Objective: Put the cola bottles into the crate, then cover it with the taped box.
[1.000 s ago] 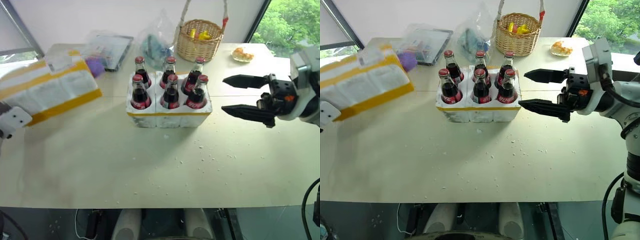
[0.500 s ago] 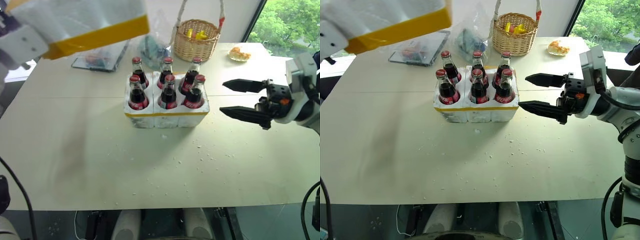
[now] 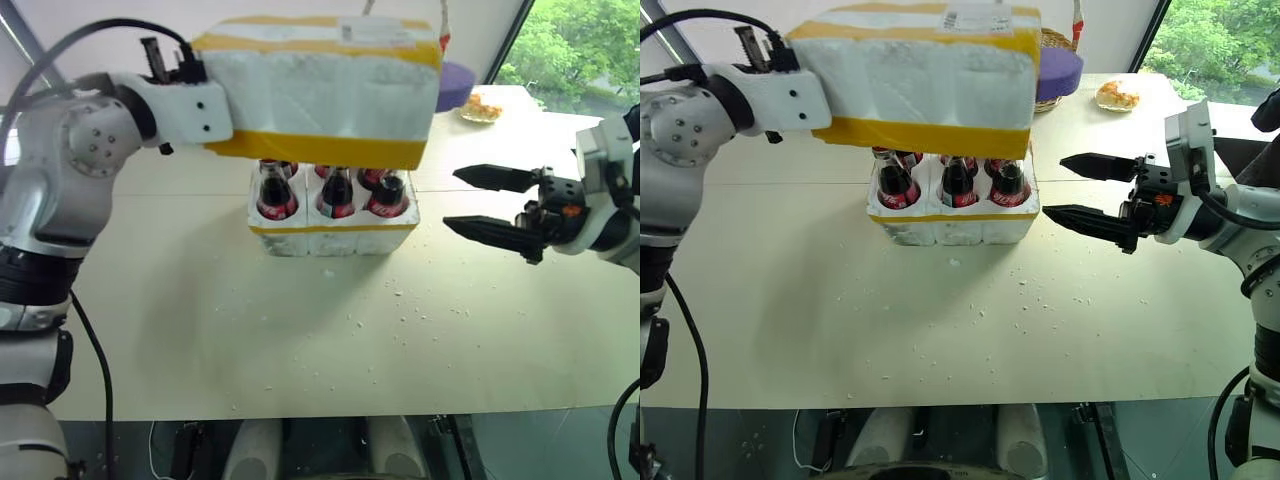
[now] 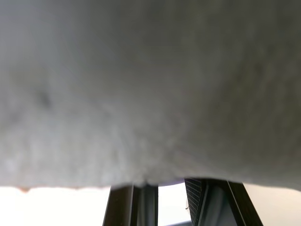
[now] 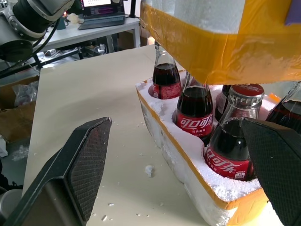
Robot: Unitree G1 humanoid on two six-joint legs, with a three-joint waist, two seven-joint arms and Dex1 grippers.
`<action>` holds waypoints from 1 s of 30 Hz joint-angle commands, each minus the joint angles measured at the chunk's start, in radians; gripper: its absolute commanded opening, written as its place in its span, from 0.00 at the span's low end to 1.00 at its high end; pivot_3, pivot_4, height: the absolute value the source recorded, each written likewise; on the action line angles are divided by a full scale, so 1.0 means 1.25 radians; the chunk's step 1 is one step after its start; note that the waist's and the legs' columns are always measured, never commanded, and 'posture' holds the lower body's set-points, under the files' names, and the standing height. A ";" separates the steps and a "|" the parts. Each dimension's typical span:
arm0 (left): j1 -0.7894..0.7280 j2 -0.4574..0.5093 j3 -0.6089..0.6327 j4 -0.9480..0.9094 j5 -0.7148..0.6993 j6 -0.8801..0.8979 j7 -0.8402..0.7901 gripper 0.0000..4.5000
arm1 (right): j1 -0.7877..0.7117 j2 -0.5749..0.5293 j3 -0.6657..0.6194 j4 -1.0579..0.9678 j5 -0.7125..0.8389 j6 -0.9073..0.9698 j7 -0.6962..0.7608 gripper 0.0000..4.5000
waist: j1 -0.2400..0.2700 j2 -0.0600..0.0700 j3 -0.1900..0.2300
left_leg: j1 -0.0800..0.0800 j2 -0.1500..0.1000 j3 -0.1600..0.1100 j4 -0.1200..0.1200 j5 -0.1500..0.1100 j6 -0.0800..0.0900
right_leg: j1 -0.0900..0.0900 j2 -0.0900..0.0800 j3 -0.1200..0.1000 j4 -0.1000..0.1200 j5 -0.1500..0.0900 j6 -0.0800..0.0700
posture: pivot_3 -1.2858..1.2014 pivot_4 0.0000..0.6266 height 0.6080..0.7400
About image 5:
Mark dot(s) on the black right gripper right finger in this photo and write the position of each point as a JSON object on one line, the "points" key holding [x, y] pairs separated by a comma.
{"points": [[277, 164]]}

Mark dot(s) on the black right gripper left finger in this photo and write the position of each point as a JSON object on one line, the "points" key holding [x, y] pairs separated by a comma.
{"points": [[70, 176]]}

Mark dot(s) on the glass cola bottle red cap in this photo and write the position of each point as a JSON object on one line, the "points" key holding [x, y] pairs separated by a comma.
{"points": [[222, 103], [230, 146], [165, 77], [195, 110], [285, 113]]}

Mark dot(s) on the white foam lid yellow tape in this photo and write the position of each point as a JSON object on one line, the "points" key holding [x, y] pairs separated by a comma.
{"points": [[211, 35]]}

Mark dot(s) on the brown cardboard box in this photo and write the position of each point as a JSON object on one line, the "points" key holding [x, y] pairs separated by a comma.
{"points": [[16, 122]]}

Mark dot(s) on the white foam bottle tray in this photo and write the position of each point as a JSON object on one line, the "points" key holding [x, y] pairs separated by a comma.
{"points": [[164, 141]]}

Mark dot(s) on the clear plastic bag in carton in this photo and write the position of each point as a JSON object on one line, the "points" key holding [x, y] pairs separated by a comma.
{"points": [[24, 94]]}

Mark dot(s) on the white desk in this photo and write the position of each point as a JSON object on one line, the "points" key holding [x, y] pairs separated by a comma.
{"points": [[94, 31]]}

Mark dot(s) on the dark open laptop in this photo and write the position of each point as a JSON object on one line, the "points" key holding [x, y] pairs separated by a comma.
{"points": [[103, 16]]}

